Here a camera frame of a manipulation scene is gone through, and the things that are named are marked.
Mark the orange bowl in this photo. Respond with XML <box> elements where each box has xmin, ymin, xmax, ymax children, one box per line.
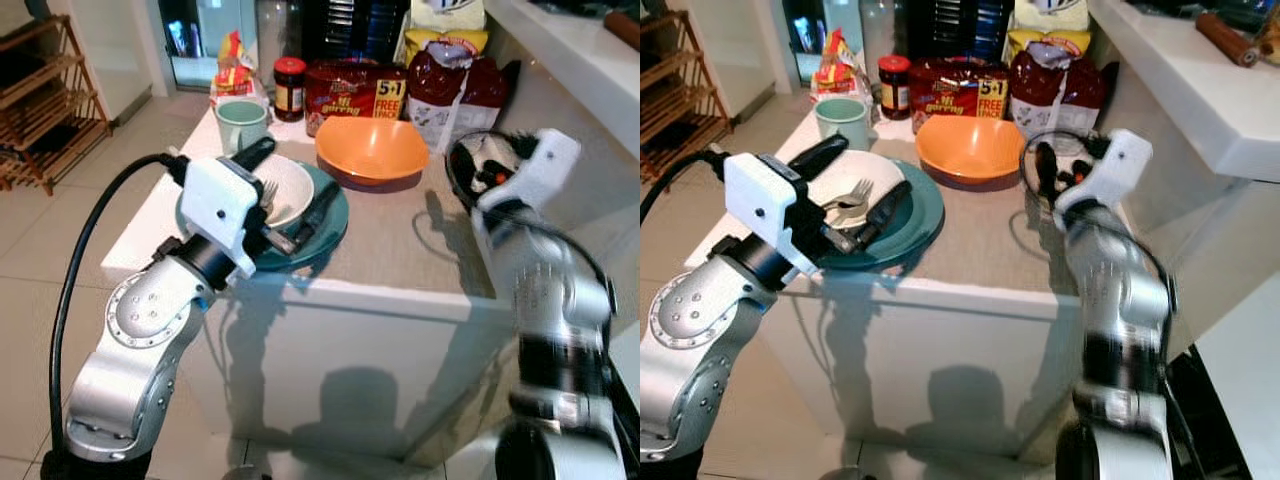
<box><xmin>914</xmin><ymin>116</ymin><xmax>1027</xmax><ymax>187</ymax></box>
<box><xmin>314</xmin><ymin>116</ymin><xmax>432</xmax><ymax>189</ymax></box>

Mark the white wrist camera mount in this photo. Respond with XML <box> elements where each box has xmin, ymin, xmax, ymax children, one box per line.
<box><xmin>477</xmin><ymin>127</ymin><xmax>584</xmax><ymax>214</ymax></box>
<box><xmin>722</xmin><ymin>152</ymin><xmax>810</xmax><ymax>280</ymax></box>
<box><xmin>180</xmin><ymin>154</ymin><xmax>264</xmax><ymax>280</ymax></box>
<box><xmin>1053</xmin><ymin>127</ymin><xmax>1154</xmax><ymax>214</ymax></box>

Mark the glass door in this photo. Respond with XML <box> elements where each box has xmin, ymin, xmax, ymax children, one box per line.
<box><xmin>780</xmin><ymin>0</ymin><xmax>863</xmax><ymax>86</ymax></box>
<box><xmin>157</xmin><ymin>0</ymin><xmax>261</xmax><ymax>92</ymax></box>

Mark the pale green mug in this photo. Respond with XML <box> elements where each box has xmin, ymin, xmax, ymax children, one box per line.
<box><xmin>213</xmin><ymin>98</ymin><xmax>272</xmax><ymax>157</ymax></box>
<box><xmin>815</xmin><ymin>96</ymin><xmax>874</xmax><ymax>152</ymax></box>

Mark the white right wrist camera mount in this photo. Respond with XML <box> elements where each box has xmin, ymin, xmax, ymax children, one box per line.
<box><xmin>477</xmin><ymin>127</ymin><xmax>584</xmax><ymax>214</ymax></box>
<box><xmin>1053</xmin><ymin>127</ymin><xmax>1154</xmax><ymax>214</ymax></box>

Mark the red multipack snack package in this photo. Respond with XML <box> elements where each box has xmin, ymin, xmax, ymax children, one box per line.
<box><xmin>907</xmin><ymin>57</ymin><xmax>1012</xmax><ymax>135</ymax></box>
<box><xmin>304</xmin><ymin>59</ymin><xmax>410</xmax><ymax>138</ymax></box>

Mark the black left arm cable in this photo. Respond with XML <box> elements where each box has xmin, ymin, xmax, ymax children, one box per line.
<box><xmin>640</xmin><ymin>148</ymin><xmax>729</xmax><ymax>223</ymax></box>
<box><xmin>49</xmin><ymin>150</ymin><xmax>193</xmax><ymax>426</ymax></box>

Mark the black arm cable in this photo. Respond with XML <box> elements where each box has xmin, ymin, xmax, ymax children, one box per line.
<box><xmin>49</xmin><ymin>150</ymin><xmax>193</xmax><ymax>426</ymax></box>
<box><xmin>442</xmin><ymin>128</ymin><xmax>641</xmax><ymax>441</ymax></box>
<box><xmin>640</xmin><ymin>148</ymin><xmax>729</xmax><ymax>223</ymax></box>
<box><xmin>1019</xmin><ymin>128</ymin><xmax>1206</xmax><ymax>479</ymax></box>

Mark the yellow snack bag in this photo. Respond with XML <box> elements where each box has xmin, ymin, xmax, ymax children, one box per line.
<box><xmin>402</xmin><ymin>27</ymin><xmax>492</xmax><ymax>68</ymax></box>
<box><xmin>1004</xmin><ymin>27</ymin><xmax>1092</xmax><ymax>67</ymax></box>

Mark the wooden slatted rack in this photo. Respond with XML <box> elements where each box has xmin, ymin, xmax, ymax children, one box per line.
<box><xmin>0</xmin><ymin>13</ymin><xmax>113</xmax><ymax>197</ymax></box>
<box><xmin>640</xmin><ymin>8</ymin><xmax>733</xmax><ymax>185</ymax></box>

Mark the white printed bag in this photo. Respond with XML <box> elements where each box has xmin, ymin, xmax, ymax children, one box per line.
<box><xmin>409</xmin><ymin>0</ymin><xmax>489</xmax><ymax>32</ymax></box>
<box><xmin>1013</xmin><ymin>0</ymin><xmax>1092</xmax><ymax>32</ymax></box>

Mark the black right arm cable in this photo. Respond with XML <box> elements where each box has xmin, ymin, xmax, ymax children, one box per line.
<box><xmin>1019</xmin><ymin>128</ymin><xmax>1206</xmax><ymax>479</ymax></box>
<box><xmin>442</xmin><ymin>128</ymin><xmax>641</xmax><ymax>441</ymax></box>

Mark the dark jar with red lid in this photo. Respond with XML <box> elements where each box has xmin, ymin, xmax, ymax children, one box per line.
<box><xmin>877</xmin><ymin>54</ymin><xmax>914</xmax><ymax>122</ymax></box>
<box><xmin>273</xmin><ymin>56</ymin><xmax>309</xmax><ymax>124</ymax></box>

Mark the red and white bag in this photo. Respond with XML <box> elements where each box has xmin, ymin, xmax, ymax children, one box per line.
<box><xmin>1007</xmin><ymin>44</ymin><xmax>1107</xmax><ymax>143</ymax></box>
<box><xmin>404</xmin><ymin>44</ymin><xmax>510</xmax><ymax>157</ymax></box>

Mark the orange yellow snack packet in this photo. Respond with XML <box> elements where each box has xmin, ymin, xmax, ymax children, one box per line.
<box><xmin>209</xmin><ymin>29</ymin><xmax>265</xmax><ymax>107</ymax></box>
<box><xmin>813</xmin><ymin>27</ymin><xmax>869</xmax><ymax>103</ymax></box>

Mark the white kitchen counter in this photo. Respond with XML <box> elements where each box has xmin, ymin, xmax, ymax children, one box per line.
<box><xmin>1087</xmin><ymin>0</ymin><xmax>1280</xmax><ymax>185</ymax></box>
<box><xmin>484</xmin><ymin>0</ymin><xmax>641</xmax><ymax>157</ymax></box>

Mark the teal dinner plate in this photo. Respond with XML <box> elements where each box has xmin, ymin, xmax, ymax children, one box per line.
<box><xmin>175</xmin><ymin>160</ymin><xmax>352</xmax><ymax>274</ymax></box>
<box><xmin>800</xmin><ymin>158</ymin><xmax>947</xmax><ymax>272</ymax></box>

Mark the brown wooden rolling pin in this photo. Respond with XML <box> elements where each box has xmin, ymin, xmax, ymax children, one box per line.
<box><xmin>603</xmin><ymin>10</ymin><xmax>641</xmax><ymax>53</ymax></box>
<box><xmin>1194</xmin><ymin>10</ymin><xmax>1263</xmax><ymax>70</ymax></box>

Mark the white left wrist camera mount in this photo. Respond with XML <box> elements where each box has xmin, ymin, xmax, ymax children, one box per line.
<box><xmin>180</xmin><ymin>154</ymin><xmax>264</xmax><ymax>280</ymax></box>
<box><xmin>722</xmin><ymin>152</ymin><xmax>810</xmax><ymax>280</ymax></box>

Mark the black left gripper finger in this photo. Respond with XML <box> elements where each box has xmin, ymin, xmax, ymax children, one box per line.
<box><xmin>786</xmin><ymin>133</ymin><xmax>852</xmax><ymax>182</ymax></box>
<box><xmin>289</xmin><ymin>181</ymin><xmax>342</xmax><ymax>252</ymax></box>
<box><xmin>851</xmin><ymin>181</ymin><xmax>914</xmax><ymax>250</ymax></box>
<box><xmin>231</xmin><ymin>136</ymin><xmax>277</xmax><ymax>174</ymax></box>

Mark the black ribbed rack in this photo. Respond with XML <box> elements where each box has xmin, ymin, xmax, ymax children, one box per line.
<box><xmin>299</xmin><ymin>0</ymin><xmax>413</xmax><ymax>63</ymax></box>
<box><xmin>905</xmin><ymin>0</ymin><xmax>1018</xmax><ymax>61</ymax></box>

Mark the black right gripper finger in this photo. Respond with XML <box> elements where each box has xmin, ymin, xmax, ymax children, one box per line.
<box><xmin>1033</xmin><ymin>142</ymin><xmax>1061</xmax><ymax>199</ymax></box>
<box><xmin>446</xmin><ymin>140</ymin><xmax>477</xmax><ymax>207</ymax></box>

